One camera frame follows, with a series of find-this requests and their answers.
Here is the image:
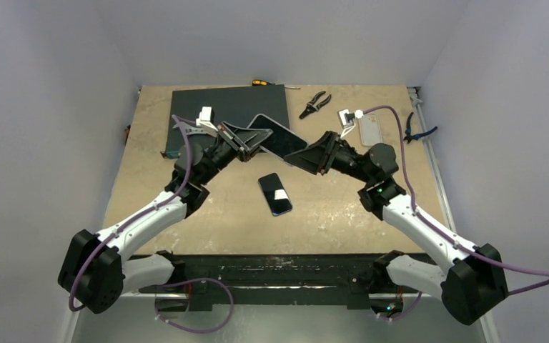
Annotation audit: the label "red handled adjustable wrench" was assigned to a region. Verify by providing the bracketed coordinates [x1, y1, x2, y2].
[172, 123, 204, 136]

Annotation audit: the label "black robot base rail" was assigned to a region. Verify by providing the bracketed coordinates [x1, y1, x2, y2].
[138, 253, 417, 312]

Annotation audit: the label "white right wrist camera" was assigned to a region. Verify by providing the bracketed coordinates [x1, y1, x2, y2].
[337, 109, 364, 139]

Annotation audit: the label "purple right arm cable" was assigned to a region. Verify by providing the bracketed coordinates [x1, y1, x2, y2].
[362, 104, 549, 323]

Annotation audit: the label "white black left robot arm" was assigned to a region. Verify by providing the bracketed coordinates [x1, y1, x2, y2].
[57, 122, 273, 314]

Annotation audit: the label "blue handled cutting pliers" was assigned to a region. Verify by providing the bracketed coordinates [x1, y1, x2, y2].
[402, 111, 439, 145]

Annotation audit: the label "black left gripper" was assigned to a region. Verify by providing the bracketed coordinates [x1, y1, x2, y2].
[198, 121, 272, 185]

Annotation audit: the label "blue smartphone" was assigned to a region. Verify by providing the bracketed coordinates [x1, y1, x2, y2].
[258, 173, 293, 217]

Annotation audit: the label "black grey wire stripper pliers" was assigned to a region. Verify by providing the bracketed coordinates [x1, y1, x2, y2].
[299, 90, 332, 119]

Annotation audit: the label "yellow black screwdriver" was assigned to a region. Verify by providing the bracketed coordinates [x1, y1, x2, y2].
[251, 79, 300, 90]

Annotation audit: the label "phone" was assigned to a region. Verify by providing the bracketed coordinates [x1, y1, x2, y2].
[247, 114, 309, 160]
[358, 114, 384, 147]

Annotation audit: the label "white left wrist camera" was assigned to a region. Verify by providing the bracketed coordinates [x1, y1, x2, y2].
[184, 106, 218, 137]

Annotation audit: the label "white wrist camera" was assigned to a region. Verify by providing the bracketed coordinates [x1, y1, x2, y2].
[184, 106, 218, 137]
[337, 109, 364, 139]

